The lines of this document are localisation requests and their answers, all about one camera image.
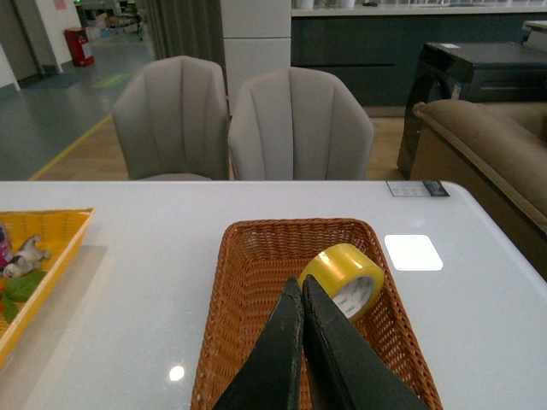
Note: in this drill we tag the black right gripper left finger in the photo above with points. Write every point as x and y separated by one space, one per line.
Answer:
270 378

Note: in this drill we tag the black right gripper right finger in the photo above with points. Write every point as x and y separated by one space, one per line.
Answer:
343 370

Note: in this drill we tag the yellow packing tape roll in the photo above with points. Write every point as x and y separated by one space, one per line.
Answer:
351 279

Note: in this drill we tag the brown wicker basket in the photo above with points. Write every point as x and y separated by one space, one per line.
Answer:
255 259

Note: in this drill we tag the yellow wicker basket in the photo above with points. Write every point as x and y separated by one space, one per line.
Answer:
62 232

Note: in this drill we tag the table label sticker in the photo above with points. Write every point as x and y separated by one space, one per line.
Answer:
417 188

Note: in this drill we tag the right grey upholstered chair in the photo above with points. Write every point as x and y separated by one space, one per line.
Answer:
299 124

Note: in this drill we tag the grey upholstered chair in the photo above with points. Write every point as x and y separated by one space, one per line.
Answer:
299 124
172 121

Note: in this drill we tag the brown sofa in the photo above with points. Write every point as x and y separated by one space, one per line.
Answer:
496 151

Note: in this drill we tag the small grey toy animal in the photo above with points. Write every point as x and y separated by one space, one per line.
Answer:
27 258

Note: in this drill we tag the orange toy carrot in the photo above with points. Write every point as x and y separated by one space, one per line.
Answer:
18 290

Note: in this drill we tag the left grey upholstered chair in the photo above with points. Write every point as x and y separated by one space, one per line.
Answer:
172 121

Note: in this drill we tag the small jar with pink label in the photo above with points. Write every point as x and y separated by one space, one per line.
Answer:
6 250

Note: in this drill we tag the dark kitchen counter cabinet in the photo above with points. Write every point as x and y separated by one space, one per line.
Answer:
374 50

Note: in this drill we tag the red fire extinguisher box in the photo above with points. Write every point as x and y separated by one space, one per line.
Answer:
79 46

